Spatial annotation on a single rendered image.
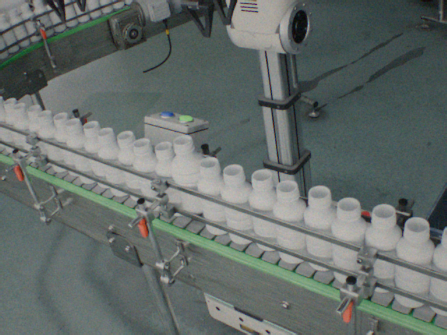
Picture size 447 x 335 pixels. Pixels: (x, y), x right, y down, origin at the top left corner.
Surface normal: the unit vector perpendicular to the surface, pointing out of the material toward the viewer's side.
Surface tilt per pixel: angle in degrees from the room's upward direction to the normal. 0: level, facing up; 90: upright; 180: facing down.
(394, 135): 0
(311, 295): 90
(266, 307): 90
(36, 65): 90
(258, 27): 90
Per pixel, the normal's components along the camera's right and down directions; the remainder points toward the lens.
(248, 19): -0.59, 0.55
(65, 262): -0.17, -0.80
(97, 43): 0.57, 0.39
